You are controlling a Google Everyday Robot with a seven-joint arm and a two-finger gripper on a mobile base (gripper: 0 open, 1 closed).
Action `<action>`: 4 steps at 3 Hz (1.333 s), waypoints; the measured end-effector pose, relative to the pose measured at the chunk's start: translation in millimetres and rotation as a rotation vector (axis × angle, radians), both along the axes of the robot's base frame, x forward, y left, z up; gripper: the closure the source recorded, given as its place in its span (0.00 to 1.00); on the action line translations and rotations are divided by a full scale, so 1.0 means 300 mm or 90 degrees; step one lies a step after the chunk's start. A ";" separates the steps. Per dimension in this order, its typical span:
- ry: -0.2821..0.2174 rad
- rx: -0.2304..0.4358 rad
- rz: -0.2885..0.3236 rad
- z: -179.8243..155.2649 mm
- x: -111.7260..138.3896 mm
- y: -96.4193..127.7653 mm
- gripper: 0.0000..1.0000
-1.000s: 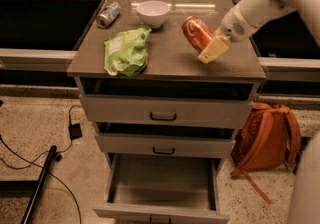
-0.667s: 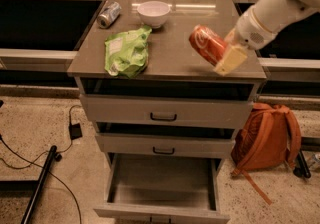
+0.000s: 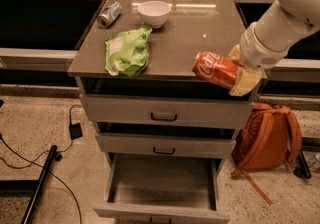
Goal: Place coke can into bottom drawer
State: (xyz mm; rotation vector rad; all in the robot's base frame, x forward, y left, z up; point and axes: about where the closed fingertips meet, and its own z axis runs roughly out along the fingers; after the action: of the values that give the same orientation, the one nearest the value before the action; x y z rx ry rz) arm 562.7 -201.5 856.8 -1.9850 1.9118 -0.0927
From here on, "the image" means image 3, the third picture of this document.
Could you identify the green chip bag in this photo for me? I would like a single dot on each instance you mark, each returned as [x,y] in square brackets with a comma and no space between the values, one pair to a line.
[127,53]

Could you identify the white bowl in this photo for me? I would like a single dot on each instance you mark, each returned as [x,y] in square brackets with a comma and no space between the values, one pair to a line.
[154,13]

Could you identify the bottom drawer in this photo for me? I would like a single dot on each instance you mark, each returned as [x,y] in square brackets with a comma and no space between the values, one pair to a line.
[162,190]

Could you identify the red coke can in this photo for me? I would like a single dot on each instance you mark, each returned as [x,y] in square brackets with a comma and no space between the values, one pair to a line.
[215,69]

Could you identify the top drawer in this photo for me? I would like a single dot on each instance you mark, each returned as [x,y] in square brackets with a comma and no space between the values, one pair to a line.
[170,112]

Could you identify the grey drawer cabinet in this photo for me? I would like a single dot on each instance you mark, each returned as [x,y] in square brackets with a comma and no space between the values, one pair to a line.
[193,26]

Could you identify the middle drawer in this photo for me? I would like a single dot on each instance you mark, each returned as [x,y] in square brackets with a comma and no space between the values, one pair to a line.
[165,146]

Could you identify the silver soda can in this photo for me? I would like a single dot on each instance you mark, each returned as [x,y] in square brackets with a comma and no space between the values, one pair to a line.
[109,14]

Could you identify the orange backpack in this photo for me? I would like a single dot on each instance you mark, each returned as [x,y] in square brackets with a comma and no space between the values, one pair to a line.
[272,136]

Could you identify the black pole on floor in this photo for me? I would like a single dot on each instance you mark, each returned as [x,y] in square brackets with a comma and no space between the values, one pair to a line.
[39,186]

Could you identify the drawer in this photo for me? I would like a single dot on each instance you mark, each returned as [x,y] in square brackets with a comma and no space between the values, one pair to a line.
[165,146]
[170,112]
[162,190]

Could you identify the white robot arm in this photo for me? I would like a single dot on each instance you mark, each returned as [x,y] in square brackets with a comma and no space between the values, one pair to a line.
[267,41]

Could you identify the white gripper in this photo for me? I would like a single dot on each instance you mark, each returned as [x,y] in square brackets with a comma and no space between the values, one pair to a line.
[256,51]

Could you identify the black stand leg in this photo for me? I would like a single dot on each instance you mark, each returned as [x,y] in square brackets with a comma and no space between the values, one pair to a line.
[302,170]

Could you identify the black power adapter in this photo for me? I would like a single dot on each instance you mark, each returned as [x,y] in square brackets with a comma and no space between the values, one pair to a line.
[75,131]

